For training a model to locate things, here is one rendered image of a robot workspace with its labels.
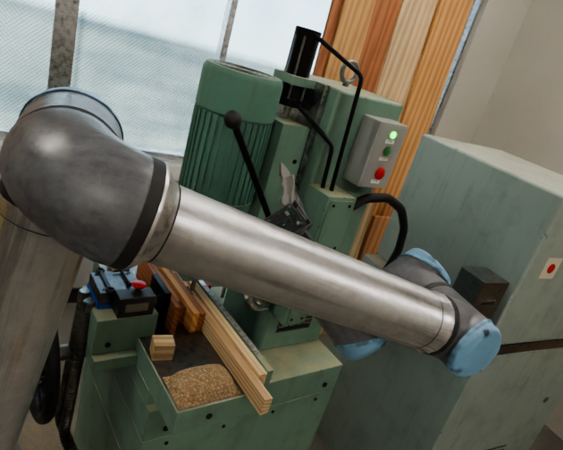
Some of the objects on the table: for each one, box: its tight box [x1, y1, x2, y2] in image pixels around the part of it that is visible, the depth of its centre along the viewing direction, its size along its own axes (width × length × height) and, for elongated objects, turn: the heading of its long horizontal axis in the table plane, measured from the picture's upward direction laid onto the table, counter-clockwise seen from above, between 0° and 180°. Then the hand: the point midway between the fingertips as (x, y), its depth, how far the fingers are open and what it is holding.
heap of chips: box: [163, 364, 241, 410], centre depth 98 cm, size 9×14×4 cm, turn 90°
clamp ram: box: [149, 273, 172, 326], centre depth 112 cm, size 9×8×9 cm
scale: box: [198, 280, 262, 356], centre depth 122 cm, size 50×1×1 cm, turn 0°
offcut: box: [149, 335, 175, 361], centre depth 103 cm, size 4×4×4 cm
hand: (247, 184), depth 89 cm, fingers open, 14 cm apart
